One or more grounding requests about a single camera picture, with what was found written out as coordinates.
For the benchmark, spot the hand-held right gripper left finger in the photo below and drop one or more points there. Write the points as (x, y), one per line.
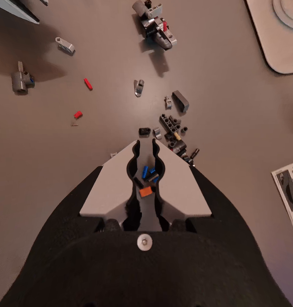
(105, 189)

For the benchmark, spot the black grey lego wing assembly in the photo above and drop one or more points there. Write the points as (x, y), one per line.
(158, 28)

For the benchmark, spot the dark grey lego wedge piece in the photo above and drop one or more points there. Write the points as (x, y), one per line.
(138, 88)

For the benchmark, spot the light grey lego beam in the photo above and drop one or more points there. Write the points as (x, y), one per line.
(66, 46)

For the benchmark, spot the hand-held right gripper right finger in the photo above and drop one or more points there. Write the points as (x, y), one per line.
(185, 189)

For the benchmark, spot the black white sticker sheet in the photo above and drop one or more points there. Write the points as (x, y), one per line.
(288, 191)

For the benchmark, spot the white stand base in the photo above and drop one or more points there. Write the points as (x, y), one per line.
(276, 36)

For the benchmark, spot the pile of small lego pieces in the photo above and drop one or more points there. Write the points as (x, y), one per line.
(171, 124)

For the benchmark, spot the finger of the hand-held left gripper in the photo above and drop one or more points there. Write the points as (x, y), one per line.
(9, 6)

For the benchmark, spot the small light grey lego connector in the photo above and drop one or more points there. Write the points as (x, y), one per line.
(168, 102)

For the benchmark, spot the grey lego joint piece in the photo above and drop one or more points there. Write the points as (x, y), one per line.
(113, 154)

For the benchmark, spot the red lego pin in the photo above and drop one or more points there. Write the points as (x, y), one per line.
(78, 114)
(88, 84)

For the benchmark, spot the grey axle connector lego assembly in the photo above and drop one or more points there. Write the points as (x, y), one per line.
(20, 80)

